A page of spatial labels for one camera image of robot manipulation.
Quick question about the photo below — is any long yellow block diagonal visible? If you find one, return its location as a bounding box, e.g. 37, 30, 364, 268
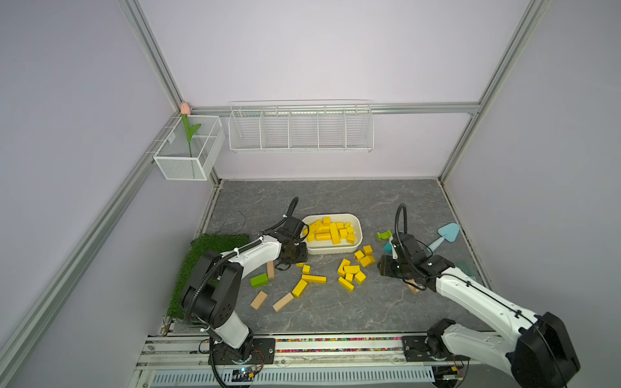
309, 220, 323, 235

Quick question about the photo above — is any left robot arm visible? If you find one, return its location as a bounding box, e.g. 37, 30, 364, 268
180, 216, 310, 361

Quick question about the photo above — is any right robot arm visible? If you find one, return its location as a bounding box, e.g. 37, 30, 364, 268
378, 233, 581, 387

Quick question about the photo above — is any white plastic bin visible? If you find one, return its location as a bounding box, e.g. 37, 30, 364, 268
301, 213, 363, 255

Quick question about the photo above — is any natural wood plank block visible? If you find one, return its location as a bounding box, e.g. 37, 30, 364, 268
267, 261, 276, 281

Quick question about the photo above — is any green arch block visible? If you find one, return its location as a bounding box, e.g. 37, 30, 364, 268
376, 231, 393, 241

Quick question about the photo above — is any natural wood arch block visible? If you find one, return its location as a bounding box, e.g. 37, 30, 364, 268
406, 284, 420, 294

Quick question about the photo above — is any long yellow block left pile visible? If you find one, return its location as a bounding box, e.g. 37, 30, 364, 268
302, 274, 327, 285

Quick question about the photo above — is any yellow rectangular block left pile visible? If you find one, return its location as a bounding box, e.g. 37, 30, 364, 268
291, 279, 309, 298

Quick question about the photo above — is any green wedge block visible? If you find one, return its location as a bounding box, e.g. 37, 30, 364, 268
250, 273, 269, 289

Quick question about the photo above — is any teal toy shovel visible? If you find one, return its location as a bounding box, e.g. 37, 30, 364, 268
427, 223, 461, 253

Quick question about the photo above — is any natural wood long block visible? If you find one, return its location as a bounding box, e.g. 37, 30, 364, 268
273, 293, 294, 312

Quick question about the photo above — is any teal toy rake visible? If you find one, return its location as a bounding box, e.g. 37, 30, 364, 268
455, 261, 477, 279

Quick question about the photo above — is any natural wood block lower left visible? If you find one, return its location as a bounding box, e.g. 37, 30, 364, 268
251, 291, 268, 310

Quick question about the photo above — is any yellow block right pile left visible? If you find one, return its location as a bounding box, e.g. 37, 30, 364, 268
338, 277, 354, 292

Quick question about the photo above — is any green artificial grass mat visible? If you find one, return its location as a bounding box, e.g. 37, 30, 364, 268
167, 234, 250, 320

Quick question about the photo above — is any artificial pink tulip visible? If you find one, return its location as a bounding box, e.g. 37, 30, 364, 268
180, 102, 202, 158

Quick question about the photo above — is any white wire wall rack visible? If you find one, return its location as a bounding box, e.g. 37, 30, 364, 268
228, 100, 375, 153

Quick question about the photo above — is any white mesh wall basket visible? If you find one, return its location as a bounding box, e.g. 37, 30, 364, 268
153, 115, 226, 181

